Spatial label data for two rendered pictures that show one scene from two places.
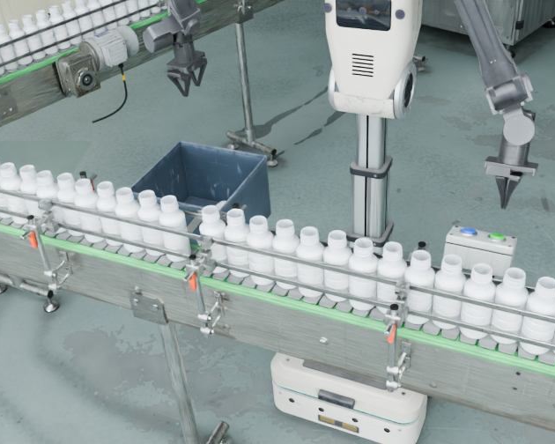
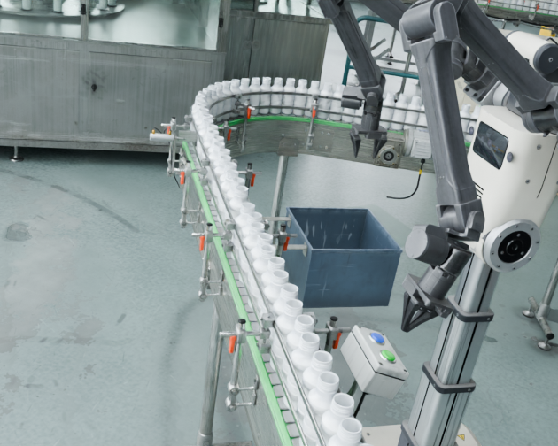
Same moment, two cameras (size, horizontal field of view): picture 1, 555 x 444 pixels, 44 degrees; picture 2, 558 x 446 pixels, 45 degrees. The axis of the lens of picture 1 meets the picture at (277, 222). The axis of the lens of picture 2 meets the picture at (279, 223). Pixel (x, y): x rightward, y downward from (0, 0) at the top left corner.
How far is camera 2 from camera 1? 1.10 m
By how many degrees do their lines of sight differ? 40
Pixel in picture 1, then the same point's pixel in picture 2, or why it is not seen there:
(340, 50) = not seen: hidden behind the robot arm
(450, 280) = (293, 335)
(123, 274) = not seen: hidden behind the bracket
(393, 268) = (279, 304)
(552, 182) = not seen: outside the picture
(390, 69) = (490, 208)
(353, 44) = (476, 172)
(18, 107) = (332, 149)
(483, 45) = (436, 156)
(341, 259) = (267, 280)
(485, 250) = (365, 355)
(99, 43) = (415, 135)
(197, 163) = (368, 234)
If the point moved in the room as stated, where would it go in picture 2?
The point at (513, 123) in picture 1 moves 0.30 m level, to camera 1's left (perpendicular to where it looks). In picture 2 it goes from (415, 234) to (306, 176)
